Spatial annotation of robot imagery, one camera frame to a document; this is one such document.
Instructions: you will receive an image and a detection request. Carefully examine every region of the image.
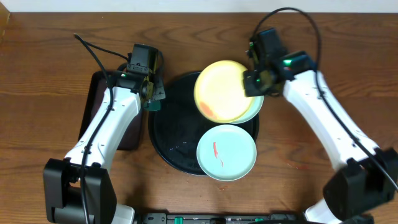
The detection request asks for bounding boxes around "green scrubbing sponge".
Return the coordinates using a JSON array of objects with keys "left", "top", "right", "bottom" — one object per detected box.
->
[{"left": 143, "top": 101, "right": 161, "bottom": 111}]

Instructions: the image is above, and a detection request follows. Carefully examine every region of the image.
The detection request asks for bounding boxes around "light blue plate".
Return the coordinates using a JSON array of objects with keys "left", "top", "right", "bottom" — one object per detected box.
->
[
  {"left": 231, "top": 96, "right": 264, "bottom": 124},
  {"left": 197, "top": 124, "right": 257, "bottom": 182}
]

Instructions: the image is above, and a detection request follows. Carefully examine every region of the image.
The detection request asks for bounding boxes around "yellow plate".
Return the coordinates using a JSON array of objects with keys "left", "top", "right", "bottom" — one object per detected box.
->
[{"left": 193, "top": 60, "right": 254, "bottom": 123}]

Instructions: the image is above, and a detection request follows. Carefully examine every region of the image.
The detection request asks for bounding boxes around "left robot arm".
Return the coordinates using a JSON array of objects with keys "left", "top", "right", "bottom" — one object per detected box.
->
[{"left": 43, "top": 70, "right": 165, "bottom": 223}]

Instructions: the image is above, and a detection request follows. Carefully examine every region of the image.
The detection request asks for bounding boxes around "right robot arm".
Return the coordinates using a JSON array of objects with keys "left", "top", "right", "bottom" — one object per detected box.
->
[{"left": 243, "top": 50, "right": 397, "bottom": 223}]

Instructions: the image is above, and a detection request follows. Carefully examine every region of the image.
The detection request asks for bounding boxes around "round black tray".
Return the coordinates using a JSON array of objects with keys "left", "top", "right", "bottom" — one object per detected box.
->
[{"left": 147, "top": 72, "right": 260, "bottom": 176}]

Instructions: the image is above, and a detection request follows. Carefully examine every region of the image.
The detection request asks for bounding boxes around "black rectangular tray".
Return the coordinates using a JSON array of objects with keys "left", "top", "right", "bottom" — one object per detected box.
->
[{"left": 78, "top": 71, "right": 143, "bottom": 151}]

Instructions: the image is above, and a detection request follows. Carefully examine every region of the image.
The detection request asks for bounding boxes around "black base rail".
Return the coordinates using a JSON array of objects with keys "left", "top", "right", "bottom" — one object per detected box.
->
[{"left": 133, "top": 213, "right": 308, "bottom": 224}]

